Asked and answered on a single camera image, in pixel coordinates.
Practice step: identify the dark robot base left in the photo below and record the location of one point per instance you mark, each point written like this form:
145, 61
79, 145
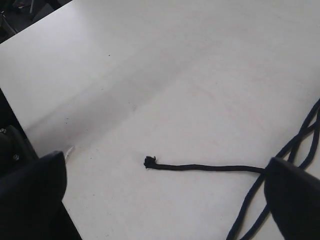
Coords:
15, 148

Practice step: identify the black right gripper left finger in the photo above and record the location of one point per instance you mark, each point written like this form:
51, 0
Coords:
31, 205

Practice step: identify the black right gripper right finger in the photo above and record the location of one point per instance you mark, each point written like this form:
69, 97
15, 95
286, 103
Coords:
293, 198

